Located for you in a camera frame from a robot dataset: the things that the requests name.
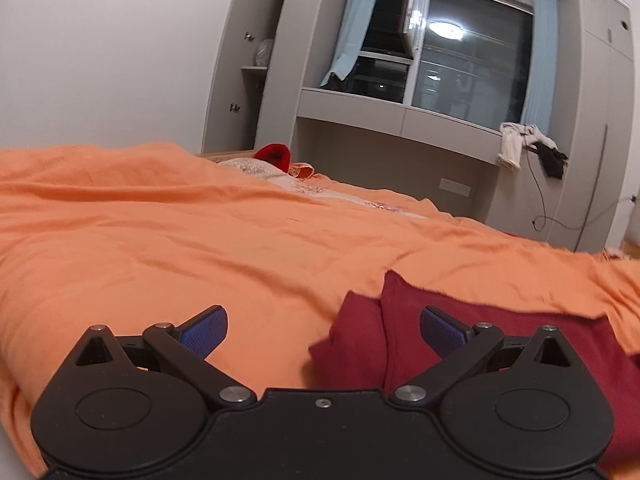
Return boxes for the dark red long-sleeve sweater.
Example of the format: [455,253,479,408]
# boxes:
[309,271,639,479]

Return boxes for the orange duvet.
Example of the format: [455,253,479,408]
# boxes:
[1,143,639,476]

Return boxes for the pink patterned pillow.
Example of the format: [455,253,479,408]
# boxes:
[221,157,423,219]

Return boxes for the black cloth on sill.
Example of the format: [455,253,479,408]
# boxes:
[529,141,568,180]

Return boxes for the red hat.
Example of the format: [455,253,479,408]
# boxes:
[253,143,291,174]

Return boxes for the white cloth on sill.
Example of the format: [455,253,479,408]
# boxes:
[497,122,558,171]

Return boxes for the right light blue curtain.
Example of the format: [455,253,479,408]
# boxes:
[521,0,560,133]

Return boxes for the light blue curtain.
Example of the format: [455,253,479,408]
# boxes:
[521,0,560,133]
[320,0,376,88]

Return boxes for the open window sash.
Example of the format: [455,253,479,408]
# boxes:
[399,0,428,58]

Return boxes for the grey wardrobe window surround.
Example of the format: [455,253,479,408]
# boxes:
[203,0,639,252]

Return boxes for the left light blue curtain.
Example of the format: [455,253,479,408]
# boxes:
[320,0,376,88]

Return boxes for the white wall socket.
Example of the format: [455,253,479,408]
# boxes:
[439,178,472,197]

